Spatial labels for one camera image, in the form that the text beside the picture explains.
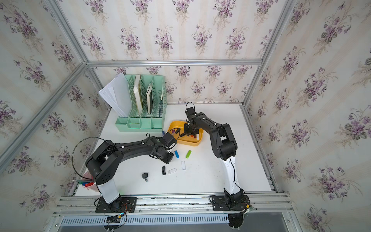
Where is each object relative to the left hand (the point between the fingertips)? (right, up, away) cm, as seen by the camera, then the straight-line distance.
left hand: (170, 162), depth 90 cm
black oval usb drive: (+4, +19, +14) cm, 24 cm away
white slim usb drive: (+9, -3, -4) cm, 10 cm away
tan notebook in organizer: (-15, +44, +9) cm, 47 cm away
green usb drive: (+12, +5, +1) cm, 13 cm away
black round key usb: (-13, -5, -9) cm, 17 cm away
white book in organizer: (-22, +46, +3) cm, 51 cm away
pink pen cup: (-39, -4, -18) cm, 44 cm away
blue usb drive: (+4, +5, +1) cm, 6 cm away
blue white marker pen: (-6, +17, +12) cm, 22 cm away
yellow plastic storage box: (+4, +21, +14) cm, 25 cm away
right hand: (+12, +17, +12) cm, 24 cm away
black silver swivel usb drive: (-3, -4, -4) cm, 7 cm away
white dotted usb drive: (+19, +15, +8) cm, 25 cm away
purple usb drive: (+1, +18, +12) cm, 22 cm away
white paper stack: (-36, +44, +5) cm, 57 cm away
